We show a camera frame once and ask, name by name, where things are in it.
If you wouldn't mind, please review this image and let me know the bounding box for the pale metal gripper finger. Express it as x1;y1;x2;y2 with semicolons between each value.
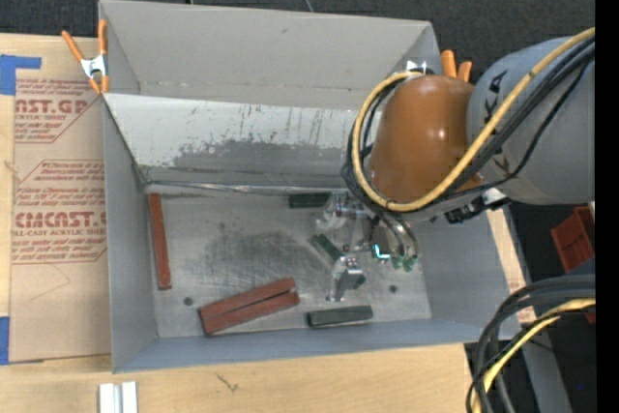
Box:
315;194;358;234
326;254;365;304

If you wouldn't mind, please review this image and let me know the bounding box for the dark green flat block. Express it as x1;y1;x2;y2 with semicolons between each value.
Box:
306;304;375;331
288;192;334;210
309;233;345;265

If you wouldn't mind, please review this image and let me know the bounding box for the red-brown flat block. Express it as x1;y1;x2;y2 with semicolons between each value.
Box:
147;192;173;291
197;277;297;321
201;290;302;338

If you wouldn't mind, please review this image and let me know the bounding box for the grey metal bin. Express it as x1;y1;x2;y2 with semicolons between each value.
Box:
98;0;524;374

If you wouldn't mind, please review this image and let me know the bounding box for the brown cardboard board, red print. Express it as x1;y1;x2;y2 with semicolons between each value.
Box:
0;32;113;365

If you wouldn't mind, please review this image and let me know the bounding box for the black cylinder on white bracket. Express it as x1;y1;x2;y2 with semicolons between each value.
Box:
442;187;509;225

